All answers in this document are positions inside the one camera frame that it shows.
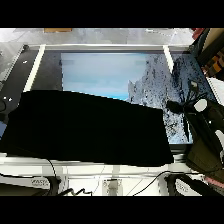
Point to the black garment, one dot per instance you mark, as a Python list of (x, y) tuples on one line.
[(86, 130)]

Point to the brown garment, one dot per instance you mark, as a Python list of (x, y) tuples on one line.
[(200, 157)]

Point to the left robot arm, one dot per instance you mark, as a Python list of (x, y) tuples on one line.
[(40, 182)]

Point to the heap of clothes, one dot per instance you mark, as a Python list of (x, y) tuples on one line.
[(215, 60)]

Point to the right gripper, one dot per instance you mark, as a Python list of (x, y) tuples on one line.
[(176, 106)]

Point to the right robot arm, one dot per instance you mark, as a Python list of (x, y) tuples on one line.
[(200, 105)]

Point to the pink garment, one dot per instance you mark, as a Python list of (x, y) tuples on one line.
[(215, 181)]

